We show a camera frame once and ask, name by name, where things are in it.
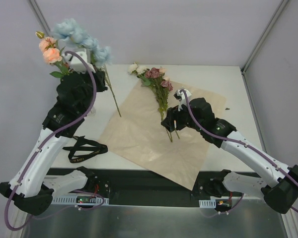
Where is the blue flower stem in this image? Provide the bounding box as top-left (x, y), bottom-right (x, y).
top-left (51, 18), bottom-right (121, 115)

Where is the clear glass vase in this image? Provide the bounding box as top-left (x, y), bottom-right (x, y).
top-left (87, 107), bottom-right (96, 116)

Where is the left aluminium frame post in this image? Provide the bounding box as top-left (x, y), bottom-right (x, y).
top-left (27, 0), bottom-right (64, 49)

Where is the peach rose stem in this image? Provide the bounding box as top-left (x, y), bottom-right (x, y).
top-left (35, 31), bottom-right (73, 79)

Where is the orange wrapping paper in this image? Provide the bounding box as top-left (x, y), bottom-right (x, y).
top-left (98, 80), bottom-right (226, 191)

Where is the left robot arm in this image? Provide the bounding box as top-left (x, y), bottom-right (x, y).
top-left (0, 71), bottom-right (108, 216)

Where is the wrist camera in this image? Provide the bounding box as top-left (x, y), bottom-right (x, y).
top-left (174, 88), bottom-right (192, 111)
top-left (62, 48), bottom-right (95, 73)

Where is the artificial flower bunch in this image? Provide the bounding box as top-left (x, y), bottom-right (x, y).
top-left (127, 61), bottom-right (181, 143)

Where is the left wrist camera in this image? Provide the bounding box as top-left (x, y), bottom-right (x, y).
top-left (62, 48), bottom-right (95, 73)

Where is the front aluminium rail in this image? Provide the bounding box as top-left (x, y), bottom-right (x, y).
top-left (21, 188), bottom-right (266, 209)

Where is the aluminium frame post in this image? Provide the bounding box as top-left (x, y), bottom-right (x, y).
top-left (27, 0), bottom-right (64, 49)
top-left (241, 0), bottom-right (291, 75)

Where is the black ribbon gold lettering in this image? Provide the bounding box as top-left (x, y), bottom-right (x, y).
top-left (63, 136), bottom-right (108, 164)

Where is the right aluminium frame post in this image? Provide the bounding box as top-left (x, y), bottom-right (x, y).
top-left (241, 0), bottom-right (291, 75)

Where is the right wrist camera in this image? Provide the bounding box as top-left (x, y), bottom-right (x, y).
top-left (174, 88), bottom-right (192, 111)

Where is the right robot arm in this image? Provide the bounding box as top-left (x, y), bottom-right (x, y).
top-left (161, 98), bottom-right (298, 214)

